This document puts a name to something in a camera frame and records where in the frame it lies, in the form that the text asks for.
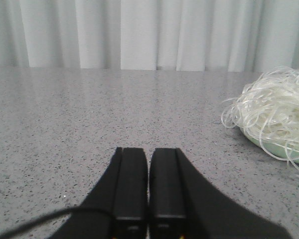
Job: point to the pale green round plate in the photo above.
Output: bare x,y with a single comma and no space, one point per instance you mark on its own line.
275,149

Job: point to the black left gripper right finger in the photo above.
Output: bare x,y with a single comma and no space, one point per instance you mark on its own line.
185,205

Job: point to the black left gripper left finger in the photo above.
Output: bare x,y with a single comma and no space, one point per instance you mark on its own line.
122,193

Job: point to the white pleated curtain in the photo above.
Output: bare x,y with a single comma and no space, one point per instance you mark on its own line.
181,35

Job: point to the white vermicelli noodle bundle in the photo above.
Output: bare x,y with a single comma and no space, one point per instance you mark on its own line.
268,110

